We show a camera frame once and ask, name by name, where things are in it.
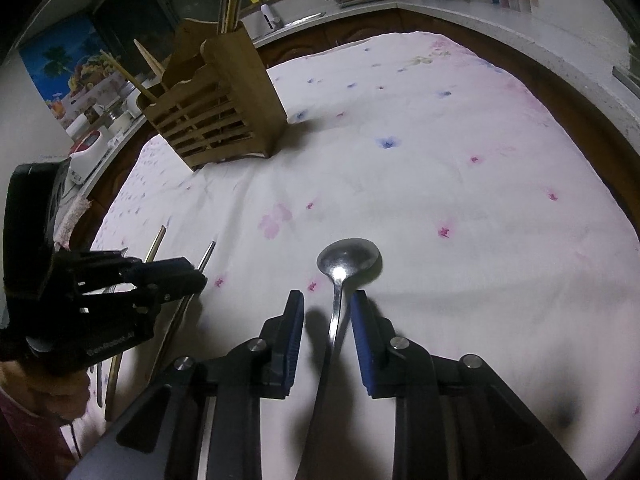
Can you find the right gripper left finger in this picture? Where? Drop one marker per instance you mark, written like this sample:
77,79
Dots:
209,408

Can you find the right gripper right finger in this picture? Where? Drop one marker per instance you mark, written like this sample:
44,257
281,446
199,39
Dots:
454,419

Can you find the steel spoon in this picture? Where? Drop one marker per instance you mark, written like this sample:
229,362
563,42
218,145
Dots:
340,261

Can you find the kitchen faucet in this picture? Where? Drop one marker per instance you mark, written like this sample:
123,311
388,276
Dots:
271,17

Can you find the person left hand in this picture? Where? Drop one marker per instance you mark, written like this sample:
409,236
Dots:
63,397

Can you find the pink towel on counter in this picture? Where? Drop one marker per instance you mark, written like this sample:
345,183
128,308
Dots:
63,232

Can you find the white red rice cooker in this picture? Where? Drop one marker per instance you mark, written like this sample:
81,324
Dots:
87,154

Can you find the floral white table cloth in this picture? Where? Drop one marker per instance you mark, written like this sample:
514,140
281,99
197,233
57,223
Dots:
567,345

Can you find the small white steel pot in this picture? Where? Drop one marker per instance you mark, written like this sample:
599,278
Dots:
118,119

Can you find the white steel pot cooker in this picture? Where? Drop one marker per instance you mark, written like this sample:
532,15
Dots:
131,101

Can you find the fruit beach poster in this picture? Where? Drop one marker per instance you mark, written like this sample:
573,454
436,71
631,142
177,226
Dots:
69,69

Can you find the wooden utensil holder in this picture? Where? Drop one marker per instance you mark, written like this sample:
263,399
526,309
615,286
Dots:
215,101

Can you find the lower wooden cabinets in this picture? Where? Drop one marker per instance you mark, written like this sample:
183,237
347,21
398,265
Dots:
450,35

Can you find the steel sink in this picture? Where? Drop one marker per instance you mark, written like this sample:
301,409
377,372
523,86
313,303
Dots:
304,19

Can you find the gas stove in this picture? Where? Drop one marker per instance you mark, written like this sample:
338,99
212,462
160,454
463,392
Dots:
628,79

